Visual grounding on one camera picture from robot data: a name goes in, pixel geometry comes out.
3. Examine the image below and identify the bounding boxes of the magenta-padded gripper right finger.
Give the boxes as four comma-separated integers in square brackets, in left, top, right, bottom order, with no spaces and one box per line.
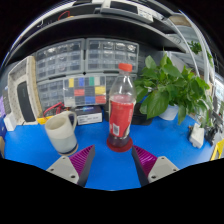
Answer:
[131,145,180,188]

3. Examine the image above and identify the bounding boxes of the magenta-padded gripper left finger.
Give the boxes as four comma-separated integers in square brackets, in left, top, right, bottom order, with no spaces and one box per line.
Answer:
[45,144,97,188]

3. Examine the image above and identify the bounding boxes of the clear bottle with red label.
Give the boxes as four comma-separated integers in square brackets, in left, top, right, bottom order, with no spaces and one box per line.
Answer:
[107,62,137,149]

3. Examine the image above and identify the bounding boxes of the white and grey mug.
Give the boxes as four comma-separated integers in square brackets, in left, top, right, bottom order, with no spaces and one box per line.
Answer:
[44,110,79,157]

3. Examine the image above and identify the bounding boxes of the white plug adapter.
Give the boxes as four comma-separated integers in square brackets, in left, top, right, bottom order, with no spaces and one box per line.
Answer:
[188,123,205,150]

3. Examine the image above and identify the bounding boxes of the flat round red coaster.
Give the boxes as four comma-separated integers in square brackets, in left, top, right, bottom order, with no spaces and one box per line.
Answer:
[106,136,134,153]

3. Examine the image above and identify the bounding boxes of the black box with white label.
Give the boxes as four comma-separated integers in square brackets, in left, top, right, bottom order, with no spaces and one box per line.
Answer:
[73,105,104,126]

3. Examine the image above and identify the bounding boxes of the yellow multimeter with red leads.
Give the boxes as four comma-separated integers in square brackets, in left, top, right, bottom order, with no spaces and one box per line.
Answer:
[37,101,68,125]

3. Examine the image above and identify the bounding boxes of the clear organizer with coloured parts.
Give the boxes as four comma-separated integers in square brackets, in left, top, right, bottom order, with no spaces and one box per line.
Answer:
[63,75,108,108]

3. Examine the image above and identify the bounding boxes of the green potted plant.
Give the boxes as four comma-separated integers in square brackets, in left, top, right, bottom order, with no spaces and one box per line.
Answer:
[134,51,214,129]

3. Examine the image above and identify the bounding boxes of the white dotted tray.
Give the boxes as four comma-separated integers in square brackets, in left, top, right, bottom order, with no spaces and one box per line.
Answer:
[7,55,44,126]

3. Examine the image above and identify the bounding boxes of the white metal shelf rack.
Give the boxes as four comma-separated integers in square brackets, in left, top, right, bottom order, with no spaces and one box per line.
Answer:
[166,13,224,111]

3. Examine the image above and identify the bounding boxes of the dark overhead shelf unit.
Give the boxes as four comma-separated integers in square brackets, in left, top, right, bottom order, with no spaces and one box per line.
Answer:
[6,0,188,64]

